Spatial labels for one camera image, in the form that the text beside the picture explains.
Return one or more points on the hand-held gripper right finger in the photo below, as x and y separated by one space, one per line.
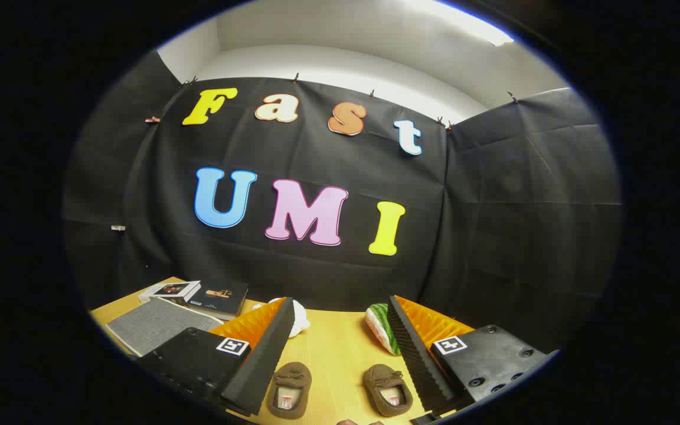
419 360

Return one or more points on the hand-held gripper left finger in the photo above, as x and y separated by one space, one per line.
263 360

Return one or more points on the brown fuzzy slipper shoe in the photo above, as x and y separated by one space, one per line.
378 378
288 375

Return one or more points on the grey fabric storage box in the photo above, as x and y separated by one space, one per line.
151 324

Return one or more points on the watermelon slice plush toy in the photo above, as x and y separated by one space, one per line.
378 324

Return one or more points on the white plush toy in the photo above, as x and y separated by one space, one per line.
300 319

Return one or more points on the dark hardcover book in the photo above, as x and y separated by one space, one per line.
222 298

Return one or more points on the black backdrop cloth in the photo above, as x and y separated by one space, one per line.
316 277

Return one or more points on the white cover book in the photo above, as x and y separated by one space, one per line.
169 289

